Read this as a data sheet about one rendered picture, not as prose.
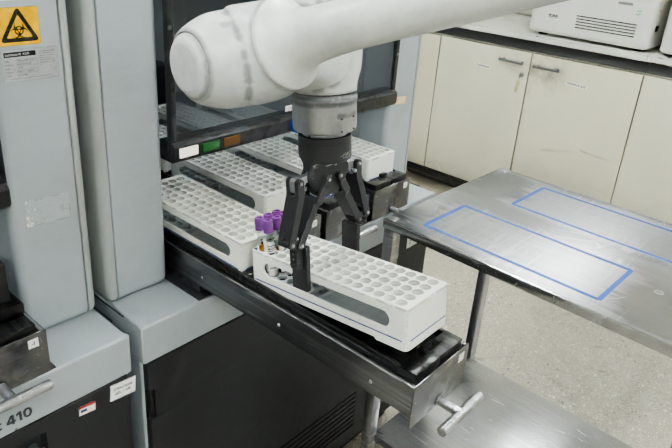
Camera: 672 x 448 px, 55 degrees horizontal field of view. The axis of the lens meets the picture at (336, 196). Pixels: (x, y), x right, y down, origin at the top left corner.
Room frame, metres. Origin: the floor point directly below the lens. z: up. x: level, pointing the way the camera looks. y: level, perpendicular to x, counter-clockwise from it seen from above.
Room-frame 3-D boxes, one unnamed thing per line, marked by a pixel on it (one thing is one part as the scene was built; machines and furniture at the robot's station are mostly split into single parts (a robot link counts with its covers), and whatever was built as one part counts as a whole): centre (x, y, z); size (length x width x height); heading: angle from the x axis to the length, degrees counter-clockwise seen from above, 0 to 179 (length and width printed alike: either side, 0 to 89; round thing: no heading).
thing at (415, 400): (0.90, 0.09, 0.78); 0.73 x 0.14 x 0.09; 50
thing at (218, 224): (1.02, 0.22, 0.83); 0.30 x 0.10 x 0.06; 50
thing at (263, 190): (1.21, 0.21, 0.83); 0.30 x 0.10 x 0.06; 50
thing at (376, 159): (1.44, 0.02, 0.83); 0.30 x 0.10 x 0.06; 50
